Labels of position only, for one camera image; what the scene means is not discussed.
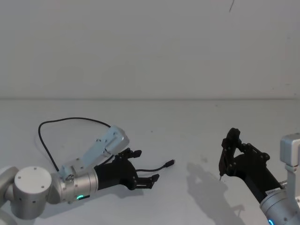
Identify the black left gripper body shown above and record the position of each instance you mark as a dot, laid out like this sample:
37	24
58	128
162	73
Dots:
114	173

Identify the white curtain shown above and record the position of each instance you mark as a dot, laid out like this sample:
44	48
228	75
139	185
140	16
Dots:
140	47

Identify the white table cloth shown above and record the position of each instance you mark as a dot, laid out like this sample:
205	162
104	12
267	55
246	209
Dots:
164	206

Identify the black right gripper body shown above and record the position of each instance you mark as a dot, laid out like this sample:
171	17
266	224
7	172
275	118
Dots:
255	171

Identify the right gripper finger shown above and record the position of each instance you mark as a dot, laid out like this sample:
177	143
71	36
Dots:
230	154
235	136

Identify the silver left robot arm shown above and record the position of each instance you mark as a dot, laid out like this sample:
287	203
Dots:
32	187

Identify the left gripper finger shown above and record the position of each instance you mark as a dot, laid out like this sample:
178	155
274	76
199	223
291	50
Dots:
130	154
146	182

